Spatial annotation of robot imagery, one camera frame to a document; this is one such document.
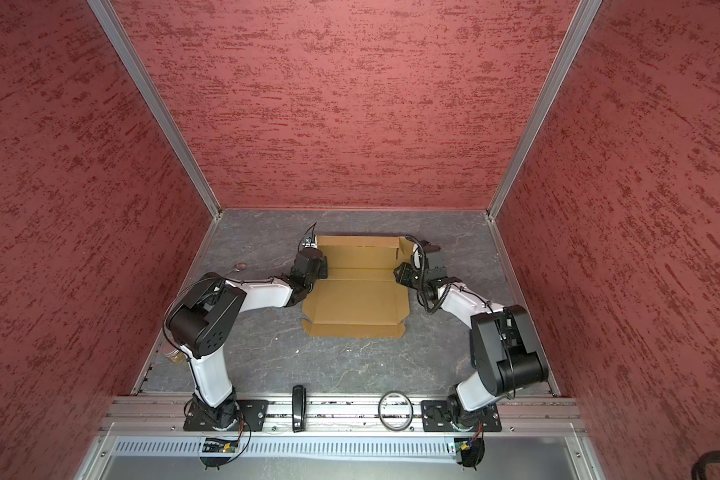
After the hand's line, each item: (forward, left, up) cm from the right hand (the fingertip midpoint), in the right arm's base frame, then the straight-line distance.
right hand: (396, 277), depth 93 cm
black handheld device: (-35, +27, -4) cm, 45 cm away
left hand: (+8, +26, -1) cm, 27 cm away
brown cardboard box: (-4, +11, -5) cm, 13 cm away
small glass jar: (-24, +60, +2) cm, 64 cm away
